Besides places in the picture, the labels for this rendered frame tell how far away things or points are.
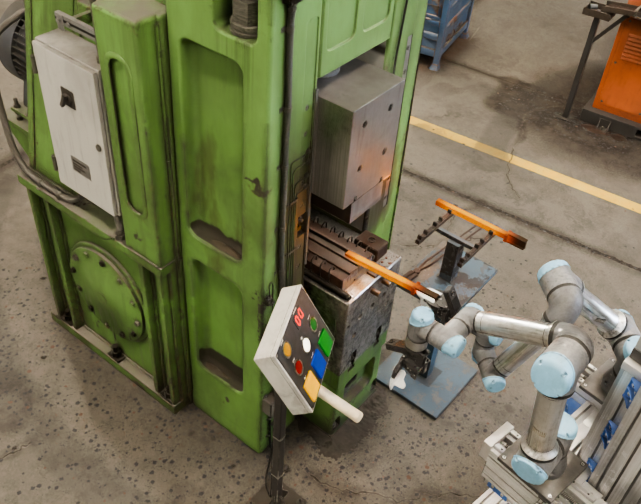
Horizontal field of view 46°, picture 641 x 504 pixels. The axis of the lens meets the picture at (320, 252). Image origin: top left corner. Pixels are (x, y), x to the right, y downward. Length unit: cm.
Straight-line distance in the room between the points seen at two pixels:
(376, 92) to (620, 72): 375
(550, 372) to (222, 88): 133
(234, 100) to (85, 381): 193
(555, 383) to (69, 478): 224
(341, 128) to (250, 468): 172
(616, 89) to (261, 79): 423
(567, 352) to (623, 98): 414
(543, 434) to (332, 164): 110
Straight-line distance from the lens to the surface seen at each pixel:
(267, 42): 221
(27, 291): 445
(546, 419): 236
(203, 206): 287
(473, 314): 249
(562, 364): 219
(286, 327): 247
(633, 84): 613
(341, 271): 299
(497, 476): 290
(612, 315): 294
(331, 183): 264
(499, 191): 526
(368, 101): 250
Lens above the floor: 302
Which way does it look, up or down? 42 degrees down
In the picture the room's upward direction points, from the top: 5 degrees clockwise
